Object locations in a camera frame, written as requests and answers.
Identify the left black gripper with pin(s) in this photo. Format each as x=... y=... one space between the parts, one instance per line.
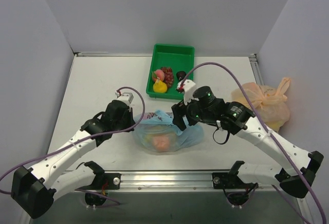
x=127 y=118

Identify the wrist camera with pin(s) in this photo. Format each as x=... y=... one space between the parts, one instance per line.
x=125 y=97
x=187 y=87

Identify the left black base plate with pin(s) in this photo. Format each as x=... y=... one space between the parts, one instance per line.
x=105 y=181

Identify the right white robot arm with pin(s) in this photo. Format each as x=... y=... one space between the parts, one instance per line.
x=296 y=168

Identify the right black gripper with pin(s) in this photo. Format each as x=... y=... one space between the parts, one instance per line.
x=178 y=112

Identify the peach fruit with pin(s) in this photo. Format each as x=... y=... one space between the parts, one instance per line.
x=158 y=74

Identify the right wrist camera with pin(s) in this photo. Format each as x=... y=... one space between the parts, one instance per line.
x=187 y=87

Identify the yellow pear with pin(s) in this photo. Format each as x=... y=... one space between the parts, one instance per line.
x=160 y=87

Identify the green plastic tray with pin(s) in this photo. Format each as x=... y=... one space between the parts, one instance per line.
x=178 y=58

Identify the orange plastic bag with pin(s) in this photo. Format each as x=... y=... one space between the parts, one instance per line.
x=270 y=102

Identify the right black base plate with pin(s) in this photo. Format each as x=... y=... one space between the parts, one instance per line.
x=224 y=180

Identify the orange fruit in bag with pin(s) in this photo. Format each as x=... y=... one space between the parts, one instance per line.
x=161 y=143

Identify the red grape bunch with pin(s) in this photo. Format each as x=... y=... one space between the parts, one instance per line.
x=168 y=76

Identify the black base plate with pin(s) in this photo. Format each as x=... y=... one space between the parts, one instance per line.
x=224 y=180
x=105 y=181

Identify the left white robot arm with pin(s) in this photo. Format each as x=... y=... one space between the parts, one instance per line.
x=36 y=188

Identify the blue printed plastic bag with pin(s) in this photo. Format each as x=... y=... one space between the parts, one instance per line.
x=161 y=123

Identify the aluminium front rail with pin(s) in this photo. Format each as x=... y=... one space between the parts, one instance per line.
x=164 y=180

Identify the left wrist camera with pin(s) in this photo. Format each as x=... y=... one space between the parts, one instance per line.
x=125 y=97

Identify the dark purple fruit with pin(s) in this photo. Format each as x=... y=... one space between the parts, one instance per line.
x=181 y=75

